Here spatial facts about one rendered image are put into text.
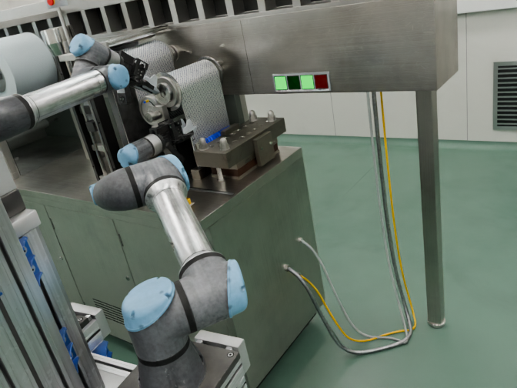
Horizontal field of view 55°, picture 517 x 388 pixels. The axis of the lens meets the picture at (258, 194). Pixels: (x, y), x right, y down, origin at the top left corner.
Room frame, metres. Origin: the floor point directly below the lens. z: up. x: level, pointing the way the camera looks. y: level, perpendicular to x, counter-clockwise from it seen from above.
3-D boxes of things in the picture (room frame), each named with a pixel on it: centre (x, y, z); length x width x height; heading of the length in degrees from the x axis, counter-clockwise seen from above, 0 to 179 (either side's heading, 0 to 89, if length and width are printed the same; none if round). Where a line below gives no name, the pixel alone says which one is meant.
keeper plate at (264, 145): (1.85, -0.06, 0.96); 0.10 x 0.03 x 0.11; 140
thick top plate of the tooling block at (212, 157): (1.89, 0.02, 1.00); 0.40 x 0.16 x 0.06; 140
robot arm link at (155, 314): (0.87, 0.26, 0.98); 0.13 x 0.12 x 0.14; 108
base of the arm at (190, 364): (0.87, 0.27, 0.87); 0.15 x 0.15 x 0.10
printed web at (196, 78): (2.06, 0.29, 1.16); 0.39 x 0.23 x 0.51; 50
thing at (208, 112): (1.94, 0.14, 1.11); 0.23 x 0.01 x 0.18; 140
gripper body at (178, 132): (1.76, 0.28, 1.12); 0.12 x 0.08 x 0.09; 141
